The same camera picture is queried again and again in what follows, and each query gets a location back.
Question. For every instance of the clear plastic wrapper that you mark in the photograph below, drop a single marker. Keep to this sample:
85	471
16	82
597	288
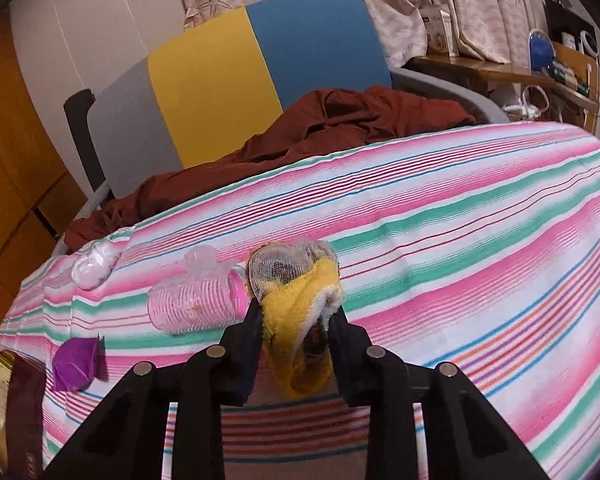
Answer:
92	265

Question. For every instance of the wooden shelf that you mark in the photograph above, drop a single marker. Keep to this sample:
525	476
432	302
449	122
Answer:
480	67

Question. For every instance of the purple origami paper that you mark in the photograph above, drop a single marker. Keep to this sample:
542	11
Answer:
72	365

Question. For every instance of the grey yellow blue chair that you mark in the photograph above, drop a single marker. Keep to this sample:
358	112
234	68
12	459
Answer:
205	85

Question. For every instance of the wooden wardrobe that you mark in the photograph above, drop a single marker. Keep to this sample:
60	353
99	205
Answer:
10	160

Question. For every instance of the brown red cloth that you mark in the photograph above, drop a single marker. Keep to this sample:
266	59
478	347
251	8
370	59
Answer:
330	125

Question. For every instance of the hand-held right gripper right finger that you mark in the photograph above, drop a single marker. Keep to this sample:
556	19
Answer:
347	355

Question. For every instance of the blue round object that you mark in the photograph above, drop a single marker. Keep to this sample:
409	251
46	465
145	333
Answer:
540	52

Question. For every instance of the yellow terry mesh scrubber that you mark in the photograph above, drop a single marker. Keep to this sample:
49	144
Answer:
285	310

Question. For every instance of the brown cardboard box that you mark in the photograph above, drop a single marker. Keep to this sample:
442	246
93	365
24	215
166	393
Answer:
575	65

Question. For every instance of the striped pink green tablecloth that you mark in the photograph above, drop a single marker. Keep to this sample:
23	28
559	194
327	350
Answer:
455	260

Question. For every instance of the white printed box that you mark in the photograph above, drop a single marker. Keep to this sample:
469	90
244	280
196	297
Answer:
437	30

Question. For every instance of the pink hair roller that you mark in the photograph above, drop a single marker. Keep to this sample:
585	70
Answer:
190	300

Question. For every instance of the dark red packet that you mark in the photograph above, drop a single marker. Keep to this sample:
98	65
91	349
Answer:
25	410

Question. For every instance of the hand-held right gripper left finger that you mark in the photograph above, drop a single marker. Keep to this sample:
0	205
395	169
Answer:
250	340

